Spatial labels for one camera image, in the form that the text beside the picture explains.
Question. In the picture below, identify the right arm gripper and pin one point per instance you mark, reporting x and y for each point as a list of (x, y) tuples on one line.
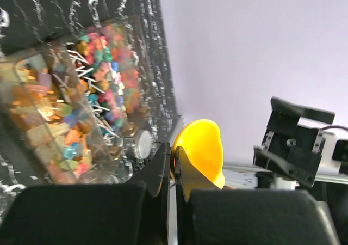
[(209, 215)]

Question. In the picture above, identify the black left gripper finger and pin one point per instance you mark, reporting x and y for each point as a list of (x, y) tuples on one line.
[(134, 212)]

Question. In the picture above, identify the round clear jar lid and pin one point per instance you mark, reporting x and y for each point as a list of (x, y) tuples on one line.
[(143, 144)]

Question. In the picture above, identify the clear acrylic candy tray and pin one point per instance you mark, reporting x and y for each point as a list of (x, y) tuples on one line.
[(79, 102)]

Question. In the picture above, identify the aluminium frame rail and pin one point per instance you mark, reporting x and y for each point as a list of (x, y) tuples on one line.
[(244, 176)]

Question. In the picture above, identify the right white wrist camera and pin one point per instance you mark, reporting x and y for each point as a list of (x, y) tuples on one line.
[(331, 136)]

